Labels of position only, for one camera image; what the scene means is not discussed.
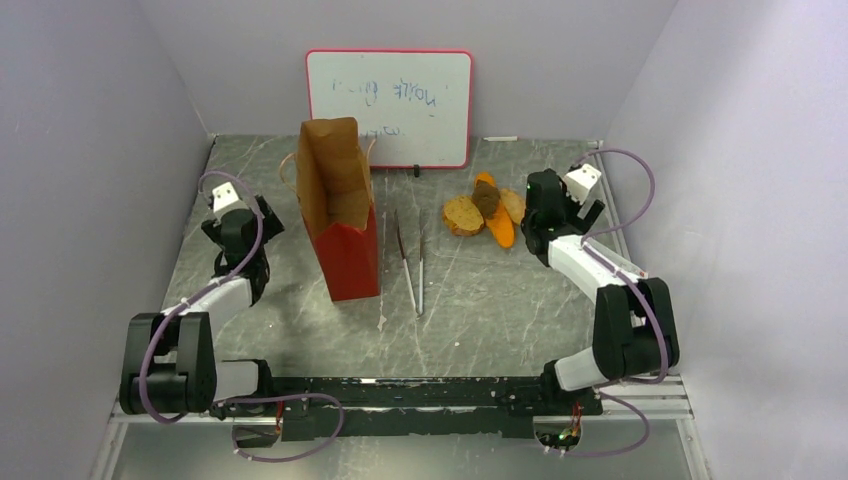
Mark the tan fake bread roll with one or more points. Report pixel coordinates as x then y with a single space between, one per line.
514 205

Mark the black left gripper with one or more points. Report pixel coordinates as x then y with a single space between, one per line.
271 228

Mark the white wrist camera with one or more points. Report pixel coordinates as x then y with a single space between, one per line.
580 181
225 198

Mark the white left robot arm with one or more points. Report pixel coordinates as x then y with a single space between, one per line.
169 367

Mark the red paper bag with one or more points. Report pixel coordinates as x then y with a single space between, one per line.
334 191

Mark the dark brown fake bread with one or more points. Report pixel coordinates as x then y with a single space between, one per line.
486 198

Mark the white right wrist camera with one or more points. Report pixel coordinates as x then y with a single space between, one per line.
580 181

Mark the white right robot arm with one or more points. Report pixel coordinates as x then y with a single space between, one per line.
634 330

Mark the white printed card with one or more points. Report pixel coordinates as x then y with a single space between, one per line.
629 269

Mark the orange fake bread piece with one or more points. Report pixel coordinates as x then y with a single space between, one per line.
462 217

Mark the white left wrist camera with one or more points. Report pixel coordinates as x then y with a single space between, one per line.
225 198

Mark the orange fake baguette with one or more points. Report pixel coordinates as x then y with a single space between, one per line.
500 226

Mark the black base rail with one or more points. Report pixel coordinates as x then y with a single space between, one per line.
313 407

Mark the pink framed whiteboard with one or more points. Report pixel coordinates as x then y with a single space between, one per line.
414 105

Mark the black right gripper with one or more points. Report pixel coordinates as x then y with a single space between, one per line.
580 224

